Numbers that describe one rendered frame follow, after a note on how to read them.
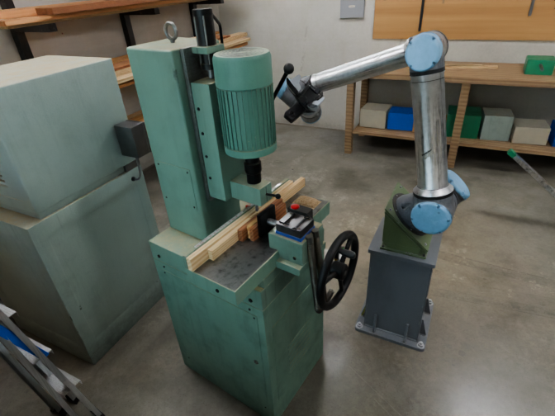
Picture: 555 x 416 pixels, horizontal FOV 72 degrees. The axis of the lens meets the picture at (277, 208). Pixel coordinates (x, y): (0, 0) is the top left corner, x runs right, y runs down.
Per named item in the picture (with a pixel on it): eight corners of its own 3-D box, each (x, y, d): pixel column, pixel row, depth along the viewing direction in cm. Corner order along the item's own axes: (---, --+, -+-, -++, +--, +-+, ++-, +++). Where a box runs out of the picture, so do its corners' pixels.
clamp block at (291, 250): (301, 267, 125) (301, 245, 121) (268, 254, 132) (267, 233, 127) (324, 243, 135) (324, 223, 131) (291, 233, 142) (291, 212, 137)
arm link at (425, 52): (457, 219, 159) (453, 25, 131) (451, 239, 146) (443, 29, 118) (419, 217, 168) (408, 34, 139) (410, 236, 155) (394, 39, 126)
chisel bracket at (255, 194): (261, 210, 135) (259, 189, 130) (231, 200, 142) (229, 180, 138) (273, 200, 140) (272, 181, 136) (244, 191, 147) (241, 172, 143)
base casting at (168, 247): (262, 312, 131) (259, 293, 126) (152, 257, 160) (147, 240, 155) (324, 243, 161) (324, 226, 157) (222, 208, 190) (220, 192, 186)
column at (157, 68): (206, 243, 151) (169, 50, 113) (168, 228, 162) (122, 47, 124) (242, 217, 166) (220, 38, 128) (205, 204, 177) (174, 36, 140)
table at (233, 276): (261, 319, 111) (259, 304, 108) (187, 282, 127) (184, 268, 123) (351, 219, 153) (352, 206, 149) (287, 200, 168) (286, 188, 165)
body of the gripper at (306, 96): (308, 78, 141) (310, 88, 152) (291, 96, 141) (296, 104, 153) (323, 92, 140) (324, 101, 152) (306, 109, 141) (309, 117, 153)
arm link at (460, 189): (442, 208, 178) (475, 187, 167) (434, 224, 166) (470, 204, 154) (419, 184, 179) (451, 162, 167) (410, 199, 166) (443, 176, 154)
